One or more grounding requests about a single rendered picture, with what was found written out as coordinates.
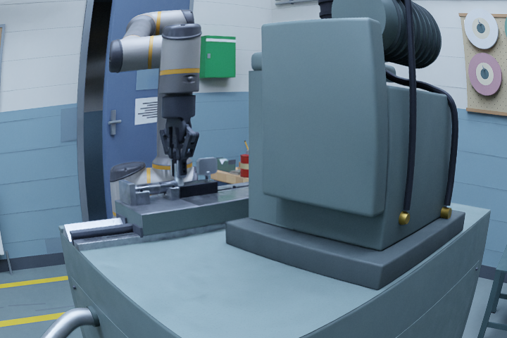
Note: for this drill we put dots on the blue door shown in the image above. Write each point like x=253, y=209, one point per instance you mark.
x=122, y=139

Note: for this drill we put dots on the grey grinder table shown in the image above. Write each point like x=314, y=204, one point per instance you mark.
x=173, y=215

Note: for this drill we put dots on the white door notice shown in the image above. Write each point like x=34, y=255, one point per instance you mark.
x=143, y=110

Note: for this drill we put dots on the grey plate on stem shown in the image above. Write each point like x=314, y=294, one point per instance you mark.
x=207, y=166

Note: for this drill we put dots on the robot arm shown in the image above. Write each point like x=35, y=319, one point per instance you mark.
x=179, y=50

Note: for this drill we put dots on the grey metal end block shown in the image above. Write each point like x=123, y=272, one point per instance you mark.
x=129, y=192

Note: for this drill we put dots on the red tin with yellow band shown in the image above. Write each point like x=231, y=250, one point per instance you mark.
x=244, y=167

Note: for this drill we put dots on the grey-green small box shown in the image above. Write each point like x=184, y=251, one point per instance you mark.
x=227, y=165

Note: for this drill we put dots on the brass fitting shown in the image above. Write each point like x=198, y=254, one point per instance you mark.
x=446, y=212
x=404, y=218

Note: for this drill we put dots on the black block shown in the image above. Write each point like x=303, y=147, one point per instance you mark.
x=200, y=189

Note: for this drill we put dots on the white grinding wheel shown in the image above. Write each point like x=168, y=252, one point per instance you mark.
x=490, y=36

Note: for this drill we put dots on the pink grinding wheel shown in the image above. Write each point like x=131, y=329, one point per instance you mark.
x=475, y=82

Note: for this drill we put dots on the green wall box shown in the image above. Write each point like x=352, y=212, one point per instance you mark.
x=217, y=59

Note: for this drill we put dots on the tan pegboard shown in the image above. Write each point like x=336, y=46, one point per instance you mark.
x=490, y=105

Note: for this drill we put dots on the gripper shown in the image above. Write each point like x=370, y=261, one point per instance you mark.
x=177, y=107

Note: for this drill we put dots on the grey bent pipe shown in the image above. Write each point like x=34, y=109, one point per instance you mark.
x=67, y=321

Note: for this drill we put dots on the grey-green grinder body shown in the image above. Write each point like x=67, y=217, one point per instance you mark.
x=194, y=274

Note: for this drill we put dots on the wooden block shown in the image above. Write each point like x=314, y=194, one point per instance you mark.
x=228, y=177

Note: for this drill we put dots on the grey setting bar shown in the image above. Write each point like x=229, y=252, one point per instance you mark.
x=160, y=189

